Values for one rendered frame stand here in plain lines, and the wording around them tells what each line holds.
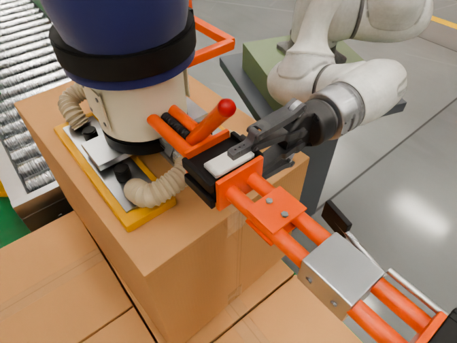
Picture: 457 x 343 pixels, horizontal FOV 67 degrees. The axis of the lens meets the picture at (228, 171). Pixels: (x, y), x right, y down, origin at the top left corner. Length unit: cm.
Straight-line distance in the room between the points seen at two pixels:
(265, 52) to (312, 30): 52
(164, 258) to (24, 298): 61
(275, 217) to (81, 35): 35
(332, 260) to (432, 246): 154
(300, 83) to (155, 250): 43
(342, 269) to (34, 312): 85
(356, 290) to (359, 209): 152
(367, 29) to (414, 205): 113
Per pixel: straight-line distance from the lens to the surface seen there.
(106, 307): 102
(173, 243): 60
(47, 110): 94
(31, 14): 259
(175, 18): 54
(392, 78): 69
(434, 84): 304
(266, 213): 44
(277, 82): 78
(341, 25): 117
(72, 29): 53
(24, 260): 118
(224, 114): 42
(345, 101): 61
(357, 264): 42
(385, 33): 121
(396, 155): 228
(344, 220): 45
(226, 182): 46
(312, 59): 74
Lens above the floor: 145
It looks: 48 degrees down
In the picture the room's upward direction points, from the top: straight up
